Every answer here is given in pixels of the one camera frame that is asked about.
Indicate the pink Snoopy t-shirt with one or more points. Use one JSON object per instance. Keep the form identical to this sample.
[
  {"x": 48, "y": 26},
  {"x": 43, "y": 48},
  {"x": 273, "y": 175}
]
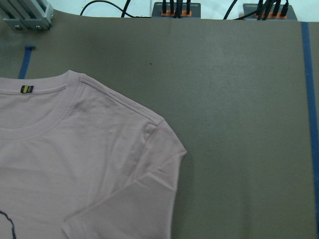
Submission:
[{"x": 81, "y": 161}]

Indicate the grey USB hub left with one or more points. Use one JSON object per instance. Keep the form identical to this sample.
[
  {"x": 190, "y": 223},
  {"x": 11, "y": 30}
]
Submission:
[{"x": 176, "y": 9}]

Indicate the grey usb hub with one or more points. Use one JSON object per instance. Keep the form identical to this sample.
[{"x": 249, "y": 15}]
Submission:
[
  {"x": 176, "y": 9},
  {"x": 283, "y": 11}
]

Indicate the grey USB hub right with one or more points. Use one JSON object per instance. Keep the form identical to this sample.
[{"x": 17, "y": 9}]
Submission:
[{"x": 283, "y": 11}]

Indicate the aluminium frame post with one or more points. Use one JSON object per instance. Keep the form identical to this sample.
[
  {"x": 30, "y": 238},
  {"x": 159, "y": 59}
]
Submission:
[{"x": 27, "y": 14}]

